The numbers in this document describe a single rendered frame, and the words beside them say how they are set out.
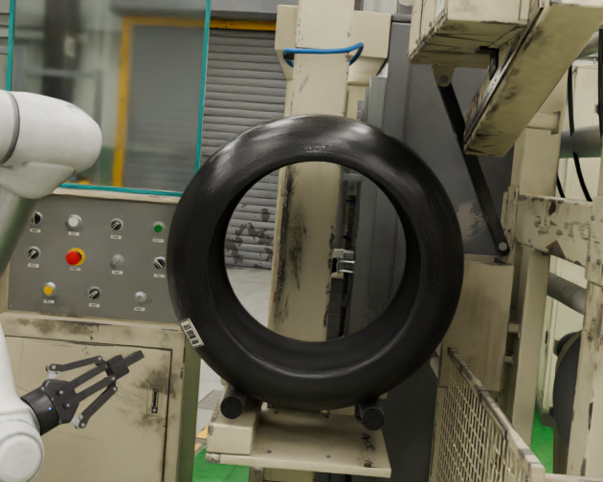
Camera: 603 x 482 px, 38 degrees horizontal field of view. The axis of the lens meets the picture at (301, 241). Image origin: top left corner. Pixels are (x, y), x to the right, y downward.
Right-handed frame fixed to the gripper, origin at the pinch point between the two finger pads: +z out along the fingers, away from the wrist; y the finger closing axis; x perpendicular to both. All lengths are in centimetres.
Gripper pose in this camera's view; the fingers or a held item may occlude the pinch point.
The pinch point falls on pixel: (124, 362)
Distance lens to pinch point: 167.0
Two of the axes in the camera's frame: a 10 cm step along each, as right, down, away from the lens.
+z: 6.8, -3.7, 6.3
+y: 4.3, 9.0, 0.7
